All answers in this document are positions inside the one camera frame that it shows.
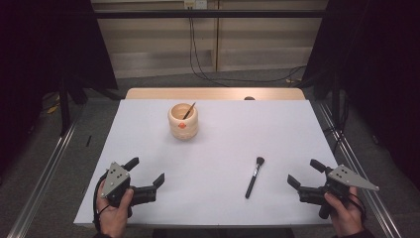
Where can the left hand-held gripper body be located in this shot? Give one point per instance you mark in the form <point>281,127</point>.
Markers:
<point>115,183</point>

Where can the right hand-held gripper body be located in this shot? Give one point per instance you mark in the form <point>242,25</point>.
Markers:
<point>340,183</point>

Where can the cream ribbed wooden cup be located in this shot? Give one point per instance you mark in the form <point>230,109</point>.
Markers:
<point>183,124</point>

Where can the thin black orange-tipped brush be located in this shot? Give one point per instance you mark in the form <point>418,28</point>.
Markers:
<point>188,111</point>

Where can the person's right hand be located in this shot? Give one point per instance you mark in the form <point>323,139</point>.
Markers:
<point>345,214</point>

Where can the person's left hand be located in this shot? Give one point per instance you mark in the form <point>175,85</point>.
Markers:
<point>114,218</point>

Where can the black makeup brush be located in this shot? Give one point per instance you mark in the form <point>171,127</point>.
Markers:
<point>253,178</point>

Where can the white table cover sheet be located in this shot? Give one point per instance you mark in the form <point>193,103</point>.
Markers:
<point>214,198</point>

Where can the dark round table knob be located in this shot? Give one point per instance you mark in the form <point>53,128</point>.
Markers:
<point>249,98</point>

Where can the yellow floor object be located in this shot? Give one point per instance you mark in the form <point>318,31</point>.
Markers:
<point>52,109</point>

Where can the wooden table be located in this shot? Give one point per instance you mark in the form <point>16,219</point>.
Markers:
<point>214,93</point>

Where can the black curtain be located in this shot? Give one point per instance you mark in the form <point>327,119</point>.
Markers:
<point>39,49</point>
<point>379,66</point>

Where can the aluminium floor rail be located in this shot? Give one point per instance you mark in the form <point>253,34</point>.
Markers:
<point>43,172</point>
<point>360,205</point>

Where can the black metal stand post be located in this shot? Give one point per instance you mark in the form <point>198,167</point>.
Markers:
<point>64,109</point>
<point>336,99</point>

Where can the black horizontal frame bar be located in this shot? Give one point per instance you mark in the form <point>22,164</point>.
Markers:
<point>211,14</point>

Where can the white wall socket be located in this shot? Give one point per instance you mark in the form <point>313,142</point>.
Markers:
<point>195,4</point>

